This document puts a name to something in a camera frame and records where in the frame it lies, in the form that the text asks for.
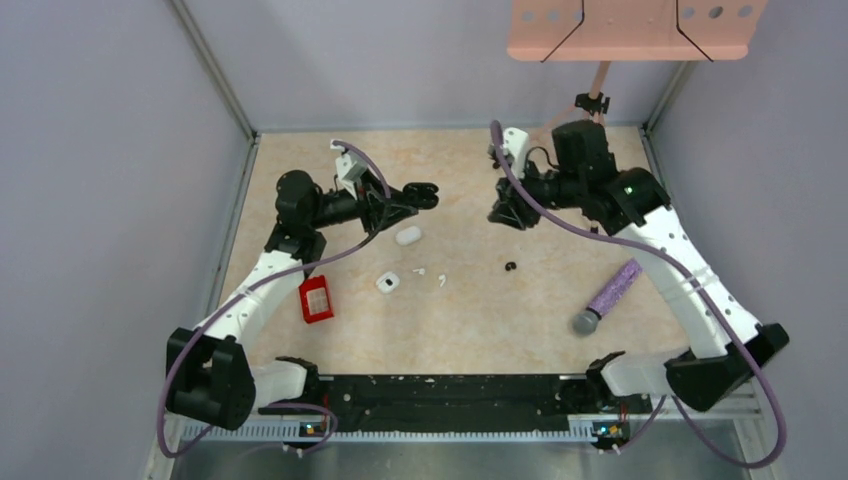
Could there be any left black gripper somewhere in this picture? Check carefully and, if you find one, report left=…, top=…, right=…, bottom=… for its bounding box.
left=307, top=168, right=418, bottom=234

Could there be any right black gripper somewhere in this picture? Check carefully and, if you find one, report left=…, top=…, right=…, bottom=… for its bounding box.
left=486, top=157, right=582, bottom=231

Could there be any black oval earbud case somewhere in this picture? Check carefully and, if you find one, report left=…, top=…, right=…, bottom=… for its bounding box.
left=402, top=182, right=439, bottom=210

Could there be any white oval charging case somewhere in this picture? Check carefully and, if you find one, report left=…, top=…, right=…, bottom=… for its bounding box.
left=395, top=226, right=423, bottom=246

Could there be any small white square earbud case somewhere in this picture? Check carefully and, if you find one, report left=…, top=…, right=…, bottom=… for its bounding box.
left=375, top=271, right=400, bottom=294

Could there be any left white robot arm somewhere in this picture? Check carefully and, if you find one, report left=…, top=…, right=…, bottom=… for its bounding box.
left=159, top=170, right=438, bottom=430

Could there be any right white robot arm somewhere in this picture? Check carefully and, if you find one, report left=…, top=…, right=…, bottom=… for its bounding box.
left=489, top=120, right=789, bottom=412

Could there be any red plastic box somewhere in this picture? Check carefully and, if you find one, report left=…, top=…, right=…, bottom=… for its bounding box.
left=298, top=275, right=334, bottom=324

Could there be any purple handheld microphone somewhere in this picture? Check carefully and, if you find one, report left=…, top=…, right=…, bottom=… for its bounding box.
left=571, top=259, right=642, bottom=336

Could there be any pink music stand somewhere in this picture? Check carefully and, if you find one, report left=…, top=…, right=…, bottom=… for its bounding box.
left=507, top=0, right=768, bottom=97

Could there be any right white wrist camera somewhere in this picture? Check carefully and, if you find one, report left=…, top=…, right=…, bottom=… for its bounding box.
left=488, top=127, right=531, bottom=180

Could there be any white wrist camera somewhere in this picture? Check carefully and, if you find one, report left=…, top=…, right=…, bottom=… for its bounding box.
left=330, top=139, right=368, bottom=198
left=488, top=127, right=531, bottom=180

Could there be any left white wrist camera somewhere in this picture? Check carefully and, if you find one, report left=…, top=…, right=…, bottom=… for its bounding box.
left=330, top=139, right=368, bottom=198

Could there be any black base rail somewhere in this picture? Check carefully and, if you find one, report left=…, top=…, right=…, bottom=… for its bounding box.
left=258, top=374, right=654, bottom=435

